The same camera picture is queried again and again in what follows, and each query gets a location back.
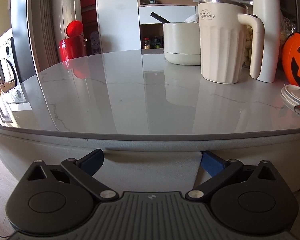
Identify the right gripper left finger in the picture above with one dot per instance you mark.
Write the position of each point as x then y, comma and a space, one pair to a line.
55, 199

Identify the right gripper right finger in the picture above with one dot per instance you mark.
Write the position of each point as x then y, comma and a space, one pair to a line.
253, 200

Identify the white wooden drawer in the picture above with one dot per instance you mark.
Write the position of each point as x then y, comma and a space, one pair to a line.
149, 171

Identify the round white cup lid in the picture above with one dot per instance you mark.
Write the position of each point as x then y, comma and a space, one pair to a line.
290, 95

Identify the white cabinet table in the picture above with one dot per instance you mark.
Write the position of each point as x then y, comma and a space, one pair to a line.
138, 102

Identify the white washing machine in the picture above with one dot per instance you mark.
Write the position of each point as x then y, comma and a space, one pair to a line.
9, 73

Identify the red pedal trash bin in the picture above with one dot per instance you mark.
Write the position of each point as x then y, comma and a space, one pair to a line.
74, 46

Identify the orange pumpkin bucket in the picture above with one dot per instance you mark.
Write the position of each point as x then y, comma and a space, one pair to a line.
291, 59

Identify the cream tissue box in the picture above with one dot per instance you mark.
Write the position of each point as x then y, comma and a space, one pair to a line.
181, 43

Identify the small spice jar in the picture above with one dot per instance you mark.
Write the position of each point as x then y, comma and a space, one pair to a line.
146, 43

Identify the cream ribbed coffee mug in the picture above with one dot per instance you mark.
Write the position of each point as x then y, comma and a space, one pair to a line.
223, 26

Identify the green toy truck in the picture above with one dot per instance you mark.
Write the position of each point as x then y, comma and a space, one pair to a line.
156, 42

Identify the white wall shelf unit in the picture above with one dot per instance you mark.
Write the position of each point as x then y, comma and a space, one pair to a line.
123, 24

